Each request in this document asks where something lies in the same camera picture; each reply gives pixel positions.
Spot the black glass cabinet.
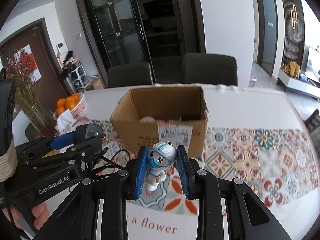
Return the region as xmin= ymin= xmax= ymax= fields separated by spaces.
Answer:
xmin=76 ymin=0 xmax=206 ymax=85

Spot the orange fruit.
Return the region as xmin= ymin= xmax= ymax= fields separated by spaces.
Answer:
xmin=55 ymin=94 xmax=80 ymax=117

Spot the brown cardboard box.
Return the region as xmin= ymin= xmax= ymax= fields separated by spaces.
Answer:
xmin=111 ymin=86 xmax=209 ymax=157

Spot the white fruit basket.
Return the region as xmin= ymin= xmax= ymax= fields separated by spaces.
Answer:
xmin=53 ymin=93 xmax=87 ymax=120

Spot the white medic figurine toy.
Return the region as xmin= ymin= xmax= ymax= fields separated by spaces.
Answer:
xmin=145 ymin=141 xmax=177 ymax=191

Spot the patterned tile table runner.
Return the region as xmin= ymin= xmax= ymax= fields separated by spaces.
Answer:
xmin=72 ymin=118 xmax=319 ymax=215

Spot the left human hand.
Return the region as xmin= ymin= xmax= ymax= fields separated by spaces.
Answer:
xmin=2 ymin=202 xmax=51 ymax=230

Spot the glass vase with dried stems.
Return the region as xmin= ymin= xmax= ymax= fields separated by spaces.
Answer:
xmin=4 ymin=48 xmax=57 ymax=137

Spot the pink round doll head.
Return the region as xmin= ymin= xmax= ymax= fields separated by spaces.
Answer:
xmin=139 ymin=116 xmax=156 ymax=122

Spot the dark dining chair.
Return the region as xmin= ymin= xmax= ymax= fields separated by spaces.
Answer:
xmin=107 ymin=62 xmax=153 ymax=88
xmin=181 ymin=53 xmax=238 ymax=86

